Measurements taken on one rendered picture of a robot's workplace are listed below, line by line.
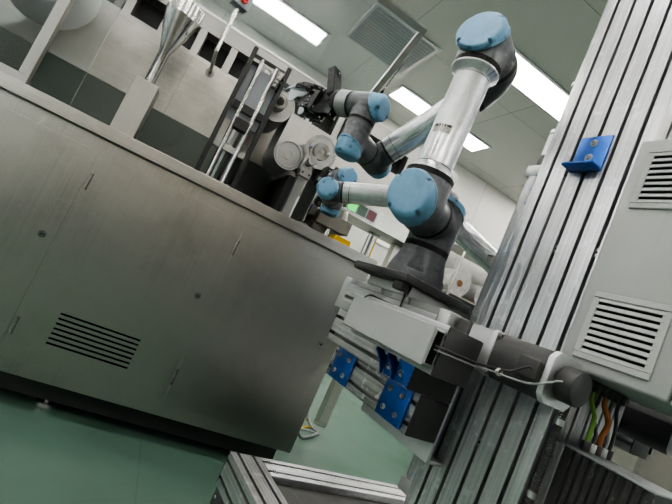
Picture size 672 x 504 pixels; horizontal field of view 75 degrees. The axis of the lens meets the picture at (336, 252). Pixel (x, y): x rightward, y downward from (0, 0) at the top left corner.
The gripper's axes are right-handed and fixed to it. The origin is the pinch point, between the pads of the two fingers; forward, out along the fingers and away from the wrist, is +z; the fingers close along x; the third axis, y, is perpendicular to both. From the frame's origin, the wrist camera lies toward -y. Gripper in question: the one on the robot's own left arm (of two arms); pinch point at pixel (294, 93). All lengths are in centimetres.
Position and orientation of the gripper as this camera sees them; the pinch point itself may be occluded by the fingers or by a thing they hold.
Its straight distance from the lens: 146.7
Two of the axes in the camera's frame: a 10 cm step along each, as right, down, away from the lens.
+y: -4.7, 8.6, -2.1
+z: -7.7, -2.8, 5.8
